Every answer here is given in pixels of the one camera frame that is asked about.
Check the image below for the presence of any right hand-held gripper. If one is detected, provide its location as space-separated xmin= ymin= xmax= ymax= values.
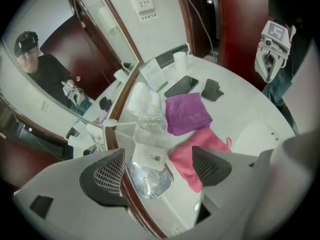
xmin=254 ymin=19 xmax=297 ymax=84

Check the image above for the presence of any black smartphone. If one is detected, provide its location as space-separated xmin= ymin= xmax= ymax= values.
xmin=164 ymin=75 xmax=199 ymax=99

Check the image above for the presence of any grey cable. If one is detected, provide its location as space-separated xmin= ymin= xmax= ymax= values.
xmin=178 ymin=0 xmax=215 ymax=54

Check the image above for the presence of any wooden-framed mirror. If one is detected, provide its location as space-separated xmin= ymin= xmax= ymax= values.
xmin=0 ymin=0 xmax=145 ymax=165

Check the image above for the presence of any purple towel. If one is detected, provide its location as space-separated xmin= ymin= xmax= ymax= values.
xmin=164 ymin=92 xmax=213 ymax=136

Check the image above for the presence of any clear glass soap dish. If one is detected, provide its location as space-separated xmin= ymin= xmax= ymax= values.
xmin=127 ymin=160 xmax=174 ymax=200

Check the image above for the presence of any dark red wooden door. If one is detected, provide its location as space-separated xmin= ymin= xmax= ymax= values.
xmin=214 ymin=0 xmax=272 ymax=91

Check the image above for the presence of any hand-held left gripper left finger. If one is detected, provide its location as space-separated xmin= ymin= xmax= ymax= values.
xmin=11 ymin=147 xmax=163 ymax=240

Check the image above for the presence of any person's body in dark clothing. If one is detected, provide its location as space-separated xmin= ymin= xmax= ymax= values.
xmin=261 ymin=0 xmax=317 ymax=136

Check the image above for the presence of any white toothbrush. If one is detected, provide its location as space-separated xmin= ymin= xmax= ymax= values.
xmin=103 ymin=117 xmax=164 ymax=129

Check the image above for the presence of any pink towel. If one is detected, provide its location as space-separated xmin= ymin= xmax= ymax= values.
xmin=167 ymin=127 xmax=233 ymax=194

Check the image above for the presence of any black tray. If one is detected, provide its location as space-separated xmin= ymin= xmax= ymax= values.
xmin=154 ymin=50 xmax=176 ymax=65

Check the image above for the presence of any white cup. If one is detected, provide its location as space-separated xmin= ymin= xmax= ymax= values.
xmin=173 ymin=51 xmax=189 ymax=72

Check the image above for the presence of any black wallet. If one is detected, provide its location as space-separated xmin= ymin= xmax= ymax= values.
xmin=201 ymin=78 xmax=225 ymax=102

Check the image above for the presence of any clear drinking glass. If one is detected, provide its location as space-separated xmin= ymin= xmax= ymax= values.
xmin=138 ymin=105 xmax=168 ymax=135

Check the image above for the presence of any white towel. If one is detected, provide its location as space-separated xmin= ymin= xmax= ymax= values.
xmin=126 ymin=81 xmax=161 ymax=115

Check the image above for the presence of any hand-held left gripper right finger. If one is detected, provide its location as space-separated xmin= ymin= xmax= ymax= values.
xmin=191 ymin=131 xmax=320 ymax=240

